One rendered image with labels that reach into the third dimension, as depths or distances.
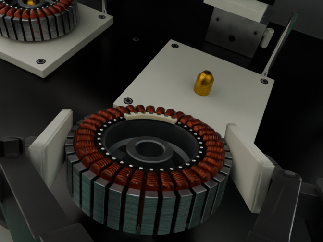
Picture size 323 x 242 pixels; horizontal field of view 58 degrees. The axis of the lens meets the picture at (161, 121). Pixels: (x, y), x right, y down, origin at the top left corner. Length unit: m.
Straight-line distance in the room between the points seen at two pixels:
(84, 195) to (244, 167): 0.09
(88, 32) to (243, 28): 0.21
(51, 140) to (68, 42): 0.25
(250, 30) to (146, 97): 0.18
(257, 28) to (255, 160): 0.28
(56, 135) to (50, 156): 0.02
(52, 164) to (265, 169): 0.11
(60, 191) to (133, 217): 0.12
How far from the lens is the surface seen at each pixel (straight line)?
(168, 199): 0.16
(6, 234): 0.29
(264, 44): 0.45
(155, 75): 0.35
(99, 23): 0.44
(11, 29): 0.40
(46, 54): 0.38
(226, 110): 0.33
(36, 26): 0.38
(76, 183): 0.18
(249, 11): 0.31
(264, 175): 0.16
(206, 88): 0.33
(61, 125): 0.19
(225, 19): 0.43
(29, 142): 0.18
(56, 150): 0.18
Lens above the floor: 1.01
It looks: 48 degrees down
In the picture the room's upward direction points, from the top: 12 degrees clockwise
